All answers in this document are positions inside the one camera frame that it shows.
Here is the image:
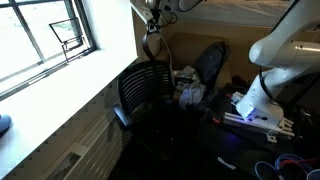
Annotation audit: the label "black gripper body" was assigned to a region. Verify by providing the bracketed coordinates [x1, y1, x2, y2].
[146, 7, 162, 28]

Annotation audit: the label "beige khaki pants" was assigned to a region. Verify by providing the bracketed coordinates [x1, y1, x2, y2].
[172, 73, 202, 94]

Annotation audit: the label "black garment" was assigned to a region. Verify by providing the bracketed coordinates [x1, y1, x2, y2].
[192, 41, 232, 88]

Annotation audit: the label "black slatted office chair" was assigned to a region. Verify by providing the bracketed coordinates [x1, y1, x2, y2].
[111, 59, 188, 161]

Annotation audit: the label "brown leather armchair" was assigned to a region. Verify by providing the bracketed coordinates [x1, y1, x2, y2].
[166, 31, 235, 101]

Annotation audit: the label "light blue shirt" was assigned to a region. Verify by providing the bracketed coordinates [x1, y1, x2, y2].
[178, 83, 208, 111]

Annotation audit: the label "maroon and blue cap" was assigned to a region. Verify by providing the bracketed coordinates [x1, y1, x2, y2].
[0, 113, 13, 136]

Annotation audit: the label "white paper cup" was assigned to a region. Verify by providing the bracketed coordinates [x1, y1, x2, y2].
[306, 168, 320, 180]

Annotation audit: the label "black wire frame rack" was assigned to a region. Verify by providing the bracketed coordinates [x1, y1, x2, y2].
[49, 17, 96, 63]

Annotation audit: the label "dark window frame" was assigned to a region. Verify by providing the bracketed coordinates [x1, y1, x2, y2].
[0, 0, 98, 101]

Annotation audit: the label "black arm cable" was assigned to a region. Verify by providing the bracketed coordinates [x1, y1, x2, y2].
[258, 66, 278, 103]

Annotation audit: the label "white wall radiator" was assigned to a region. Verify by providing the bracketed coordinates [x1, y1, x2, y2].
[44, 98, 134, 180]

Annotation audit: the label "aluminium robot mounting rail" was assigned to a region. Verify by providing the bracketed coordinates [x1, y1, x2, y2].
[222, 111, 296, 144]

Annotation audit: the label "blue cable bundle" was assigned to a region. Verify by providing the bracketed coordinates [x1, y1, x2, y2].
[254, 153, 316, 180]

